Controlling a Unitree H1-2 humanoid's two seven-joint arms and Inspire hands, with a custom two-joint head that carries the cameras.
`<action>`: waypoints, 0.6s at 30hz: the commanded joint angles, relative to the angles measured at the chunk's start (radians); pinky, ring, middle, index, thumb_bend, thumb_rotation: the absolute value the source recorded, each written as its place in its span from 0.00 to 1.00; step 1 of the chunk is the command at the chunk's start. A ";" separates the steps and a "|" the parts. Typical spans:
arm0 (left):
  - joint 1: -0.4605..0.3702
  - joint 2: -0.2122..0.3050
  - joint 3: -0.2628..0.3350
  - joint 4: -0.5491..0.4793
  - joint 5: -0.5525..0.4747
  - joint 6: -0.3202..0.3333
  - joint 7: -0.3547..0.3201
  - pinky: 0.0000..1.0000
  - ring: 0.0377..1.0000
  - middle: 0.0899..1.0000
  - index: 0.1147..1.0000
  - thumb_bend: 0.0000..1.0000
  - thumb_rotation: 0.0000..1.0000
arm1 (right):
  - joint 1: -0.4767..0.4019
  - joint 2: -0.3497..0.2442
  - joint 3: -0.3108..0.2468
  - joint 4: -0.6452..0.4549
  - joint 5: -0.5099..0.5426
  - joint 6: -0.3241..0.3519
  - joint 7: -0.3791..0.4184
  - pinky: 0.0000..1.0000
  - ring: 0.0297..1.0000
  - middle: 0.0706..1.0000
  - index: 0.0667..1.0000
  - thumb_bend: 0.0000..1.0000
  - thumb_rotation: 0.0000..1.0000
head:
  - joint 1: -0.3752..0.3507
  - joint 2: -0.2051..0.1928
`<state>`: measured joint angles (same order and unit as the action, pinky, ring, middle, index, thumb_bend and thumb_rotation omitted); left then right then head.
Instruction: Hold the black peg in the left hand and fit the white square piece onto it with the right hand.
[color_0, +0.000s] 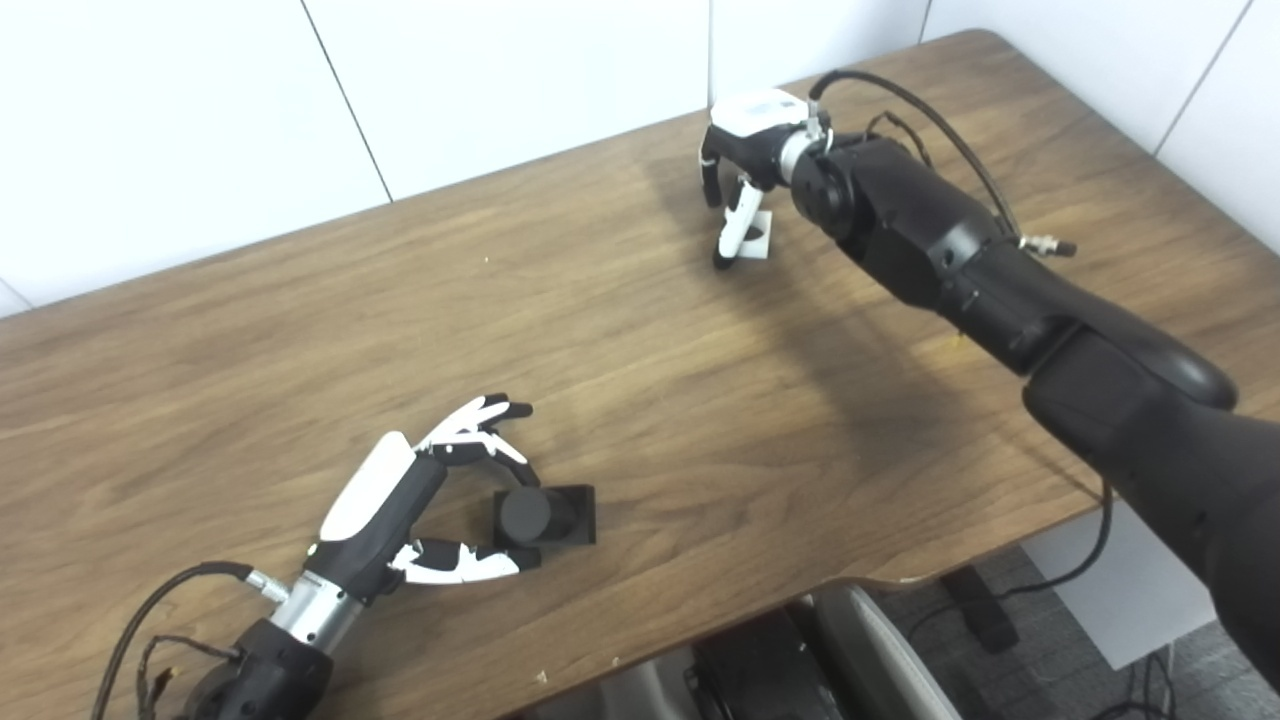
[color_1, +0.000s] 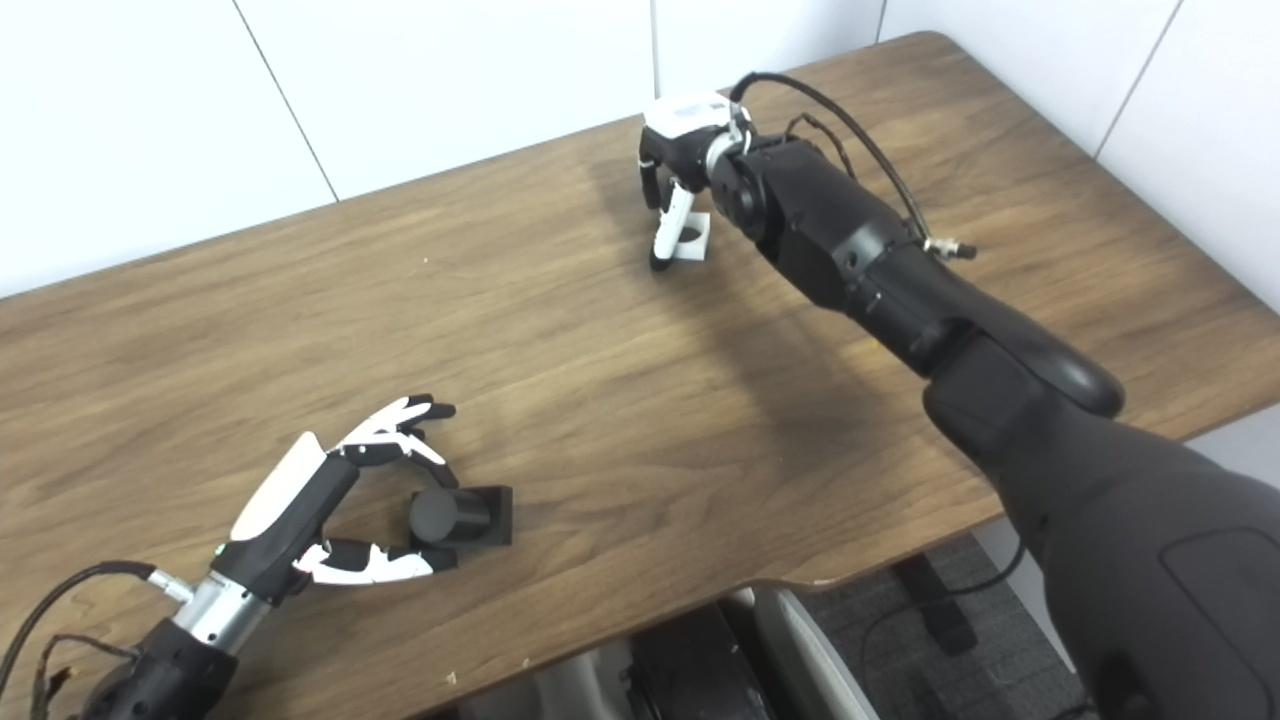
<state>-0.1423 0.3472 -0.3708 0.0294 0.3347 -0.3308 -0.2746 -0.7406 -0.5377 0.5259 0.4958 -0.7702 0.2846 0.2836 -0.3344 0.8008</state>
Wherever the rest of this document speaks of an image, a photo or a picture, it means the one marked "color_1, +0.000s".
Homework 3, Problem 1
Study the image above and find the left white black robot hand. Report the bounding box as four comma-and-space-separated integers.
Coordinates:
210, 394, 461, 606

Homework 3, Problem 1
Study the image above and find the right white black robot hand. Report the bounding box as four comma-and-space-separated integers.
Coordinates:
638, 92, 753, 273

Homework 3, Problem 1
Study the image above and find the white square piece with hole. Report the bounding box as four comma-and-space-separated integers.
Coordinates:
668, 212, 713, 263

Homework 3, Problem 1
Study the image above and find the black peg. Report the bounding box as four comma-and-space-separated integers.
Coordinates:
408, 485, 514, 548

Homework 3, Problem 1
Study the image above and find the black grey robot torso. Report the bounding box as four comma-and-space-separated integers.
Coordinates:
490, 588, 881, 720

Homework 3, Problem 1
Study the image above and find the black table foot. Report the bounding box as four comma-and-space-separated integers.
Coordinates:
890, 552, 979, 656

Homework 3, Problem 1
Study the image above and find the right thin wire yellow tip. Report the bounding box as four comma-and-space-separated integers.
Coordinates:
783, 112, 861, 181

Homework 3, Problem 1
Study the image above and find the thin wire yellow tip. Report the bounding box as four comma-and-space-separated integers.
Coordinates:
30, 632, 141, 720
783, 112, 861, 181

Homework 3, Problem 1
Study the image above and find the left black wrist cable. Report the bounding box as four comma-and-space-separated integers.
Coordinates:
0, 560, 196, 691

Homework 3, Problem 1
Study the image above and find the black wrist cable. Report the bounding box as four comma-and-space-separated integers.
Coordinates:
728, 72, 978, 261
0, 560, 196, 691

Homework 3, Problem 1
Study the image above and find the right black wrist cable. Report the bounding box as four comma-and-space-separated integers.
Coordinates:
728, 72, 978, 261

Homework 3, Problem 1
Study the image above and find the left thin wire yellow tip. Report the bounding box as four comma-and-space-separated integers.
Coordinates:
30, 632, 141, 720

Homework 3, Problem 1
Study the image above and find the black floor cable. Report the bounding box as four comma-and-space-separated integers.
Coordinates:
860, 540, 1029, 651

